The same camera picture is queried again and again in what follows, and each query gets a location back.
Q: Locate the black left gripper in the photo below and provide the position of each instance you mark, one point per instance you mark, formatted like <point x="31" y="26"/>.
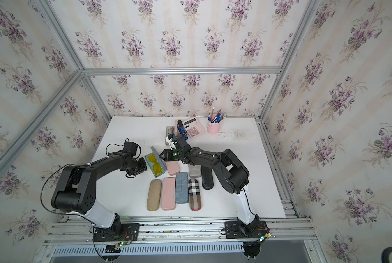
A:
<point x="143" y="168"/>

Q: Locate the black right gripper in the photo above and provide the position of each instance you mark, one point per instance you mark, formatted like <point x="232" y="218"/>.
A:
<point x="166" y="153"/>

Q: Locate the pink case white glasses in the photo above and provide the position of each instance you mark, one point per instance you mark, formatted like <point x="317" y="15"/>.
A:
<point x="173" y="167"/>

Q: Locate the pink grey case back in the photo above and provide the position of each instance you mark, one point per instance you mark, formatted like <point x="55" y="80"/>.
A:
<point x="171" y="131"/>

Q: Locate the grey case yellow lining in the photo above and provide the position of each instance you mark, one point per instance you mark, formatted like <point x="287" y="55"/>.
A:
<point x="160" y="161"/>

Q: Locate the grey glasses case red glasses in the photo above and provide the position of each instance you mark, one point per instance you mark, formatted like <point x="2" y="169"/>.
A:
<point x="194" y="171"/>

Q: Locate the beige glasses case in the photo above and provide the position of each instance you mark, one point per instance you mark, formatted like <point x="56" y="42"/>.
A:
<point x="154" y="195"/>

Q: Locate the teal glasses case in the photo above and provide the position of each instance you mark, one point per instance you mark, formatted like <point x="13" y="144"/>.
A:
<point x="181" y="188"/>

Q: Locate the black tan glasses case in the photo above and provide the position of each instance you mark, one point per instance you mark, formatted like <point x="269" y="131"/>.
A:
<point x="207" y="178"/>

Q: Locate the plaid glasses case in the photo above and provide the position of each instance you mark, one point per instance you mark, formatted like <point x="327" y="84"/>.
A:
<point x="194" y="195"/>

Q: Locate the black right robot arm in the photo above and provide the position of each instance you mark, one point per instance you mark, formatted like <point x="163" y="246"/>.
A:
<point x="229" y="170"/>

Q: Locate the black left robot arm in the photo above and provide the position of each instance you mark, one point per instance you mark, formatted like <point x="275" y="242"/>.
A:
<point x="76" y="194"/>

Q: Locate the blue stapler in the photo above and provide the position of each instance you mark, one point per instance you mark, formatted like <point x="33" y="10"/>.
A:
<point x="181" y="129"/>

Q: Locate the yellow sunglasses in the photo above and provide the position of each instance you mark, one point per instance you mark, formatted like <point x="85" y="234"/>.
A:
<point x="156" y="167"/>

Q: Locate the pink calculator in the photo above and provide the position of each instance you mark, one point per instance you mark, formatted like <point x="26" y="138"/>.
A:
<point x="193" y="127"/>

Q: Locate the pink pen cup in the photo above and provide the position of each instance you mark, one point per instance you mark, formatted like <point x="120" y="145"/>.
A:
<point x="213" y="128"/>

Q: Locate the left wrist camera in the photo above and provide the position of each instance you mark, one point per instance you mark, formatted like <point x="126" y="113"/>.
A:
<point x="130" y="148"/>

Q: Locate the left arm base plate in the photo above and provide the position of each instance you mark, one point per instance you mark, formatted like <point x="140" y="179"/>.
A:
<point x="121" y="233"/>

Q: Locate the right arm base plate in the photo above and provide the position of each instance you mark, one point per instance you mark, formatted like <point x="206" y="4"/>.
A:
<point x="238" y="230"/>

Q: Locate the aluminium rail frame front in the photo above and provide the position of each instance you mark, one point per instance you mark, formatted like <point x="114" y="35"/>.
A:
<point x="175" y="236"/>

